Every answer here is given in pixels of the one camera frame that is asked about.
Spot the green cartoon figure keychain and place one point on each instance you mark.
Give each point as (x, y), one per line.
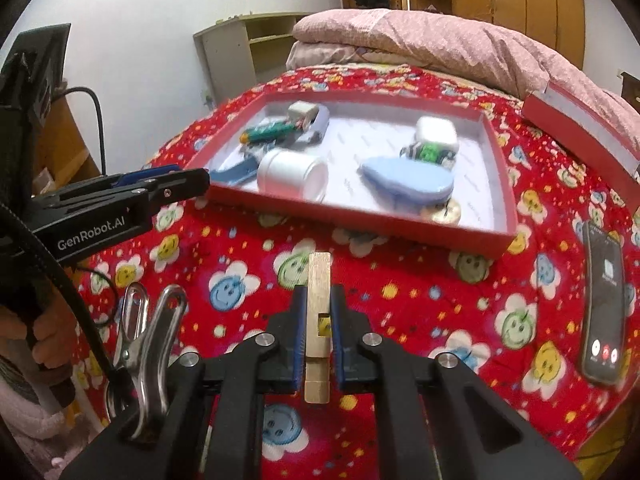
(433, 153)

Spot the round yellow token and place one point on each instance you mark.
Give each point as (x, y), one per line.
(448, 213)

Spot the black smartphone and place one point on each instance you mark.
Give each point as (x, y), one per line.
(603, 326)

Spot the grey metal hinge plate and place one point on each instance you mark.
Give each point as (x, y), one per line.
(273, 144)

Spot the wooden clothespin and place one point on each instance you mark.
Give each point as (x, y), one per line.
(318, 342)

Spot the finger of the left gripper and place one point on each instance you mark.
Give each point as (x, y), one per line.
(145, 174)
(171, 188)

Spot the wooden side desk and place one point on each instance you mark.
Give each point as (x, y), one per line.
(61, 155)

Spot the pink folded quilt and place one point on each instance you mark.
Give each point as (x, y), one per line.
(492, 55)

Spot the light blue oval pad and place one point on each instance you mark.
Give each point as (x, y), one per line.
(418, 182)

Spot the person's left hand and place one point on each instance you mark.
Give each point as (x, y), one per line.
(54, 331)

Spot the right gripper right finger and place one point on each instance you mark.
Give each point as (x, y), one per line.
(367, 362)

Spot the white earbuds case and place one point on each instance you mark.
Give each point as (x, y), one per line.
(439, 131)

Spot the grey plastic hook piece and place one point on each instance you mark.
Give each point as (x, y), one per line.
(316, 130)

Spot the red shallow box tray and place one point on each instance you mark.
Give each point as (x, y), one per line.
(364, 126)

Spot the teal cartoon lighter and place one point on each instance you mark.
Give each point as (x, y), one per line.
(267, 133)

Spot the red box lid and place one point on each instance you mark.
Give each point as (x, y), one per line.
(588, 136)

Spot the blue curved plastic piece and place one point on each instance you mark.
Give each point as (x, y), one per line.
(244, 171)

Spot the beige open shelf unit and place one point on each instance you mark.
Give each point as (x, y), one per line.
(238, 53)

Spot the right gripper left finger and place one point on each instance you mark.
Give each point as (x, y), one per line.
(270, 362)

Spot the white charger plug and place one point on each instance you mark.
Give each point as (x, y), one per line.
(302, 111)

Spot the metal clip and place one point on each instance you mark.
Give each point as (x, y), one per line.
(146, 336)

